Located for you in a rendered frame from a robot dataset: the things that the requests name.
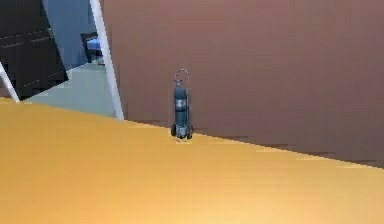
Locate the black room door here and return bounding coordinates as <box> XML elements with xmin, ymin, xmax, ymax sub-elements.
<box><xmin>0</xmin><ymin>0</ymin><xmax>70</xmax><ymax>101</ymax></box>

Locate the dark chair with blue seat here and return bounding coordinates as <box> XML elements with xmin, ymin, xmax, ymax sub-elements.
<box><xmin>80</xmin><ymin>31</ymin><xmax>103</xmax><ymax>64</ymax></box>

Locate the blue gas cylinder on trolley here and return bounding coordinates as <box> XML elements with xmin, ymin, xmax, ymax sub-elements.
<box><xmin>170</xmin><ymin>68</ymin><xmax>195</xmax><ymax>141</ymax></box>

